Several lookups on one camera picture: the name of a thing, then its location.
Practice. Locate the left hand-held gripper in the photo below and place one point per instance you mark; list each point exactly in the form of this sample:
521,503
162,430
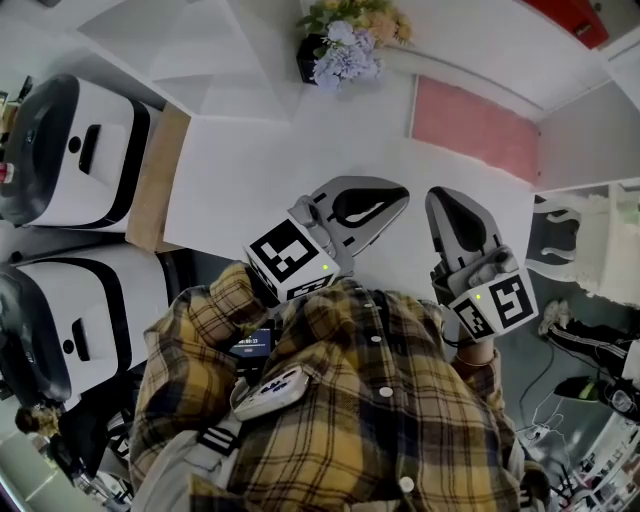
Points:
287,255

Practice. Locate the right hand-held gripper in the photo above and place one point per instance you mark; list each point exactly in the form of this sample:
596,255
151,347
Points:
510,300

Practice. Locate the red book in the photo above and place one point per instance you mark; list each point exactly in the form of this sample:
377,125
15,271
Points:
570,17

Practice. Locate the person's left forearm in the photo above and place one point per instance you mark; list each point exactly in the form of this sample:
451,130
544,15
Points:
210,320

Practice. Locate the person's right forearm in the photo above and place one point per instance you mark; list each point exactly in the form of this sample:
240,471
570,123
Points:
475,372

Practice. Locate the pink flat pad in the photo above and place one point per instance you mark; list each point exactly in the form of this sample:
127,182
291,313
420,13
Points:
475,130

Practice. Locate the white shelving unit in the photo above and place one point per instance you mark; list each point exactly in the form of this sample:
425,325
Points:
240,175

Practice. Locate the white dressing table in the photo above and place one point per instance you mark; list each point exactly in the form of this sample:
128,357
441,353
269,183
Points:
600,250

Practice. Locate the black flower pot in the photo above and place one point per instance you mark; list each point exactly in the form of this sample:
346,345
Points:
307,60

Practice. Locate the artificial flower bouquet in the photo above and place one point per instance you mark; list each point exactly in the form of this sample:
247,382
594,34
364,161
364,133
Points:
350,45

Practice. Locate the black display device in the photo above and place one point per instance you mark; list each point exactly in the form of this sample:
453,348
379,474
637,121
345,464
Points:
252,347

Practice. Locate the person's yellow plaid shirt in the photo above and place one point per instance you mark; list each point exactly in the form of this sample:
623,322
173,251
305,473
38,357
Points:
350,410

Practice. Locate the white chest device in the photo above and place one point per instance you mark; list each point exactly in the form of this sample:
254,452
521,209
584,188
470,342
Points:
272,392

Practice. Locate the brown cardboard box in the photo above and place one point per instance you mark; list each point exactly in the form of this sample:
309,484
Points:
155,180

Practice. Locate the white and black robot machine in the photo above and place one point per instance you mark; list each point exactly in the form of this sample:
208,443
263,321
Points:
85,320
100,165

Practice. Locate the red and white can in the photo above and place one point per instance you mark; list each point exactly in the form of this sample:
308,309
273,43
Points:
6,172

